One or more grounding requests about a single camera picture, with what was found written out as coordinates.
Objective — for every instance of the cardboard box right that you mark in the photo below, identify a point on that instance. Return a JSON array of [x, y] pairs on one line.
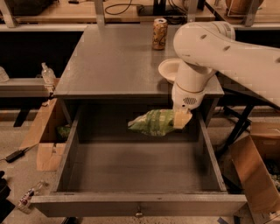
[[249, 155]]

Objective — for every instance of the clear sanitizer bottle left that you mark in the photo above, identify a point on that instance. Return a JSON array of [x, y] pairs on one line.
[[47, 74]]

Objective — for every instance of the white paper bowl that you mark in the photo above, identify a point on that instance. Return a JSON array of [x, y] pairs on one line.
[[169, 68]]

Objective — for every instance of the green jalapeno chip bag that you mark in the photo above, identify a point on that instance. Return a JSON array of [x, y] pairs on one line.
[[155, 123]]

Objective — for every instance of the plastic bottle on floor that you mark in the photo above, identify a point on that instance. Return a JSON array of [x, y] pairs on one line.
[[24, 204]]

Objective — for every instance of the black folding table right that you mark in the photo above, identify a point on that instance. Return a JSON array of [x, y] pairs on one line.
[[238, 101]]

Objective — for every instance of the cardboard box left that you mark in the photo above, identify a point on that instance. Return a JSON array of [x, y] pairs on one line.
[[43, 134]]

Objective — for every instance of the cardboard box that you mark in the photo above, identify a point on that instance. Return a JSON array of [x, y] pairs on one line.
[[43, 134], [249, 155]]

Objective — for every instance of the green bag in box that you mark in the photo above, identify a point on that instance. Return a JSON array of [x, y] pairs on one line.
[[63, 132]]

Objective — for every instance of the grey cabinet with top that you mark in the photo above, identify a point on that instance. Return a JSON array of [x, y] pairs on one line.
[[115, 61]]

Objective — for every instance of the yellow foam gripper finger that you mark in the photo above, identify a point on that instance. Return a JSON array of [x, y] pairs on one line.
[[181, 119]]

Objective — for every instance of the open grey top drawer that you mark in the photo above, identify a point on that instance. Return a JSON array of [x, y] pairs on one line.
[[108, 170]]

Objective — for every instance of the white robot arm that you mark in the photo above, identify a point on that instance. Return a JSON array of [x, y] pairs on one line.
[[207, 48]]

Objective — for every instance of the black power adapter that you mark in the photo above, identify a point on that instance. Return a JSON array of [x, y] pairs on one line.
[[14, 156]]

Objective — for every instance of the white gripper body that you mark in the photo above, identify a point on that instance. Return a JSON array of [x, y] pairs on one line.
[[184, 98]]

